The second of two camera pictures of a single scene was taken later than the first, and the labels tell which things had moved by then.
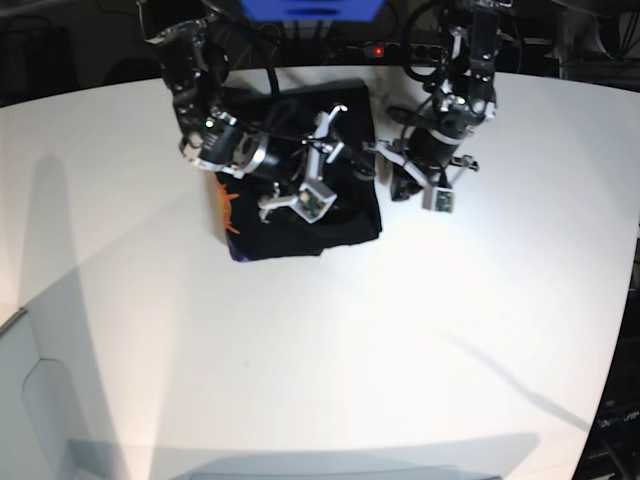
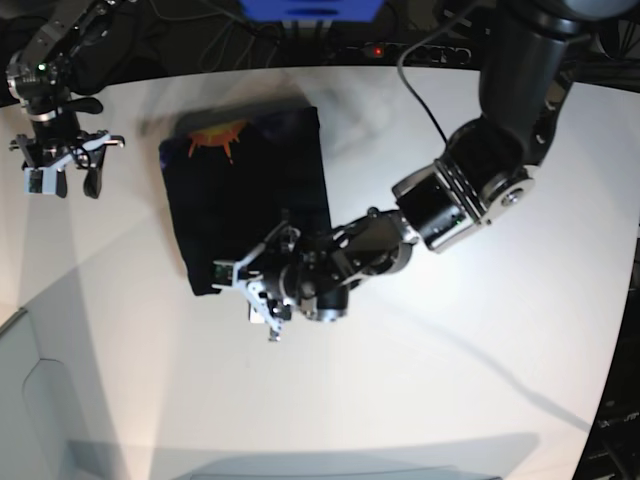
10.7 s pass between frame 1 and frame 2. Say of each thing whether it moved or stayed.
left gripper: moved
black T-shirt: moved
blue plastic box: stayed
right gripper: moved
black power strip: stayed
